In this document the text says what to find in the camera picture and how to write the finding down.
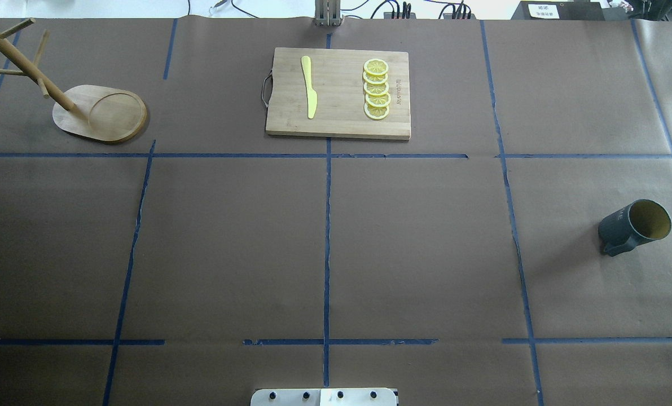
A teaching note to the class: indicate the bamboo cutting board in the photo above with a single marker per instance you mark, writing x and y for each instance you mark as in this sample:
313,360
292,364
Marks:
337,78

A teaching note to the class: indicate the yellow plastic knife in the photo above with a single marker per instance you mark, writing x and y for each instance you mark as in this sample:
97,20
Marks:
311,94

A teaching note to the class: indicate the wooden cup storage rack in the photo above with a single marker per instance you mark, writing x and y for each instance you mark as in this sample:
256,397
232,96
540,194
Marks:
99,113

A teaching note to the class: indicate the black electronics box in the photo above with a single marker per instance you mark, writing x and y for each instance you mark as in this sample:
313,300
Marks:
558,10

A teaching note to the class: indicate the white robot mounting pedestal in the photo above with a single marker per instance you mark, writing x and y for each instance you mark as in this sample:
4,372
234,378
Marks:
326,396

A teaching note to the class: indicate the lemon slice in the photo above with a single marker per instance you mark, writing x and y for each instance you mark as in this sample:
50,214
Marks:
376,89
376,112
375,67
379,100
374,79

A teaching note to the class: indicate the aluminium frame post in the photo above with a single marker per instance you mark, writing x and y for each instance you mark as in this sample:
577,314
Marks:
327,13

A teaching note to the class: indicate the dark blue mug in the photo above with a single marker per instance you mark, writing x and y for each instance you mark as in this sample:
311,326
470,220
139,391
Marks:
638,223

